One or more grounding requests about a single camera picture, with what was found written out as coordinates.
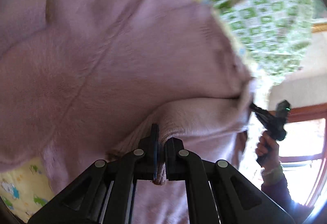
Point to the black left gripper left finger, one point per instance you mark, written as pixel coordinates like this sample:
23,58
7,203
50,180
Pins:
105,191

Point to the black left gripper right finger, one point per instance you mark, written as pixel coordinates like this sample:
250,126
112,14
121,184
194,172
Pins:
217,192

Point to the purple knitted sweater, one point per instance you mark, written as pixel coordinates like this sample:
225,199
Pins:
83,80

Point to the right forearm dark sleeve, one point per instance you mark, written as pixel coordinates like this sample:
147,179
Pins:
276,187

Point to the person's right hand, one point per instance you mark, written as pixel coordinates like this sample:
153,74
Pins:
268,150

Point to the yellow bear print bedsheet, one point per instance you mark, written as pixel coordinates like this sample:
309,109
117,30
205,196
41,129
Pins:
20,193

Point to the green white patterned quilt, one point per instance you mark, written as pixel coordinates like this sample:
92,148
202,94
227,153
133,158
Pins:
255,9

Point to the wooden window frame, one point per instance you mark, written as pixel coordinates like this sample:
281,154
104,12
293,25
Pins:
303,153

